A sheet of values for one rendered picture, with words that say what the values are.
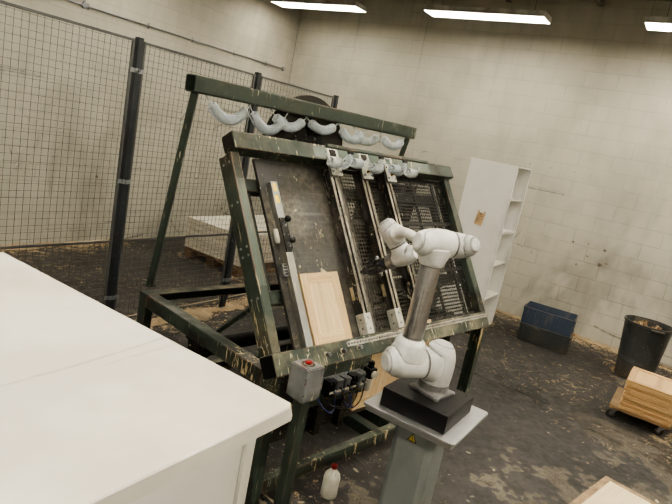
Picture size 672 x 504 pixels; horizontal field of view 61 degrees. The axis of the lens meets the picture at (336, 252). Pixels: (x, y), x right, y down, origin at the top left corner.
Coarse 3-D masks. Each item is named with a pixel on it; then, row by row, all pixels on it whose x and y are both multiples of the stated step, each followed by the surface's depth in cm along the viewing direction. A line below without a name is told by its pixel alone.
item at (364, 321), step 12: (336, 156) 359; (348, 156) 348; (324, 168) 358; (324, 180) 358; (336, 180) 358; (336, 192) 354; (336, 204) 352; (336, 216) 352; (336, 228) 352; (348, 228) 352; (348, 240) 350; (348, 252) 346; (348, 264) 346; (348, 276) 346; (360, 276) 347; (360, 288) 345; (360, 300) 340; (360, 312) 340; (360, 324) 341; (372, 324) 341
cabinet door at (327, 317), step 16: (320, 272) 331; (336, 272) 340; (304, 288) 318; (320, 288) 327; (336, 288) 336; (304, 304) 316; (320, 304) 323; (336, 304) 333; (320, 320) 320; (336, 320) 329; (320, 336) 316; (336, 336) 324
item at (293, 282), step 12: (276, 192) 321; (276, 204) 318; (276, 216) 318; (276, 228) 318; (288, 252) 314; (288, 264) 312; (288, 276) 312; (300, 288) 313; (300, 300) 310; (300, 312) 307; (300, 324) 306; (300, 336) 306
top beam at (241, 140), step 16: (224, 144) 307; (240, 144) 304; (256, 144) 313; (272, 144) 322; (288, 144) 331; (304, 144) 342; (288, 160) 338; (304, 160) 344; (320, 160) 351; (400, 160) 412; (400, 176) 424; (432, 176) 444; (448, 176) 456
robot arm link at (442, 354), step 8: (432, 344) 285; (440, 344) 284; (448, 344) 286; (432, 352) 282; (440, 352) 281; (448, 352) 282; (432, 360) 280; (440, 360) 281; (448, 360) 282; (432, 368) 280; (440, 368) 281; (448, 368) 283; (432, 376) 282; (440, 376) 283; (448, 376) 285; (432, 384) 285; (440, 384) 284; (448, 384) 288
